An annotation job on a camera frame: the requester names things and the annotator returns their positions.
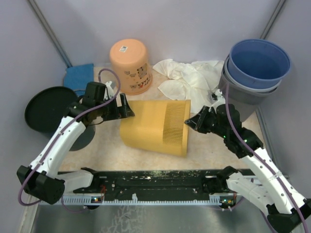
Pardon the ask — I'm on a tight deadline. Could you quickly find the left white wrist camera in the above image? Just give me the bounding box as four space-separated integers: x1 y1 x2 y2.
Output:
104 81 116 100

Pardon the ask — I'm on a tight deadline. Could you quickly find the yellow slotted plastic basket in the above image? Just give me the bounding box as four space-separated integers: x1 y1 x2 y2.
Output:
120 100 191 157

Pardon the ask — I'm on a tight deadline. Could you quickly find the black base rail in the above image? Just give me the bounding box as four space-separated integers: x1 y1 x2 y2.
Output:
58 167 268 211

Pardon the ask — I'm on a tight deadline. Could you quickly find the orange cartoon plastic bucket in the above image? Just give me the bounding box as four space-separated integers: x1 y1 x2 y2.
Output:
109 39 153 95

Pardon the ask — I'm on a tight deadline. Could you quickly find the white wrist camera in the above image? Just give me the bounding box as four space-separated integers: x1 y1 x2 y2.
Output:
104 81 116 100
211 89 225 109

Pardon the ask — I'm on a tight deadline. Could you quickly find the white crumpled cloth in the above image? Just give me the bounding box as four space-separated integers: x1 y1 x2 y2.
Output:
153 59 224 113

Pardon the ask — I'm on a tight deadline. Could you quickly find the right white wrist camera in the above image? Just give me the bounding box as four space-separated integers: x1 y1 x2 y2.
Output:
211 89 225 109

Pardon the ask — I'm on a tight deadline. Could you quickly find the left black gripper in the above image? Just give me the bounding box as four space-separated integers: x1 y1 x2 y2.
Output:
96 93 135 121

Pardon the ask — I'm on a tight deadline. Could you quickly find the blue plastic bucket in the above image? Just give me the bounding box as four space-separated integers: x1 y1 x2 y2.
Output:
227 39 292 89

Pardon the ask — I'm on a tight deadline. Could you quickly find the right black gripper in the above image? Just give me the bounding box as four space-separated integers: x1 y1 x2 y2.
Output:
186 105 228 138

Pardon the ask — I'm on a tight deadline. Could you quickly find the dark blue cylindrical bin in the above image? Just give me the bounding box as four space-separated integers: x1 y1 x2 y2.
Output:
24 86 97 151

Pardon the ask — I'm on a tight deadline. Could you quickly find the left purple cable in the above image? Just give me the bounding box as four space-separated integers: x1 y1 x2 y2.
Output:
18 68 121 213

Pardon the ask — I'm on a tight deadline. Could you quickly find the blue folded towel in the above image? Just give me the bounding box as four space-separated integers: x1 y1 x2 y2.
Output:
63 64 94 90

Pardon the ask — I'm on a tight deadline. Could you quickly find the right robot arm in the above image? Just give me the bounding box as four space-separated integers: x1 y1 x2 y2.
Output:
185 104 311 233

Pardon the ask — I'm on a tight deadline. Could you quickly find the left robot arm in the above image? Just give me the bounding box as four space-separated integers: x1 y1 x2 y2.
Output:
17 82 135 204

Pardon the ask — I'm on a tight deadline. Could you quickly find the grey slotted plastic bin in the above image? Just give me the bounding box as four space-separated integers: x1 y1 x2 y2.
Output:
218 57 281 122

